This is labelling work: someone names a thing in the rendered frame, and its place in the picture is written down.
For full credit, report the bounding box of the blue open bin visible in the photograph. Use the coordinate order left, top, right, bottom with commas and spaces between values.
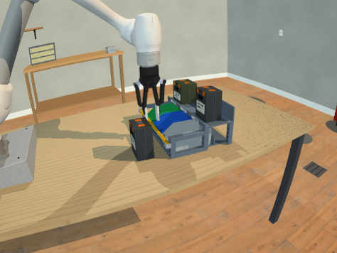
154, 110, 192, 134

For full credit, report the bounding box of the grey open bin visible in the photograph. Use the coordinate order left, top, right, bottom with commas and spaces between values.
163, 119, 212, 151

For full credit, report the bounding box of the green bin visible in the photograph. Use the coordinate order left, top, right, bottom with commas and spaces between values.
147, 103, 181, 123

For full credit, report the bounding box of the yellow bar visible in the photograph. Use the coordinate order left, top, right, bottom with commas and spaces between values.
140, 109, 169, 144

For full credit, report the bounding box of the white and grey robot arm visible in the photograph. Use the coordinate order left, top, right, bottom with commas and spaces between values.
0, 0, 161, 160

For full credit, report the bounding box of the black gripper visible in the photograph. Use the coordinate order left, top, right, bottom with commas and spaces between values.
133, 66, 166, 121

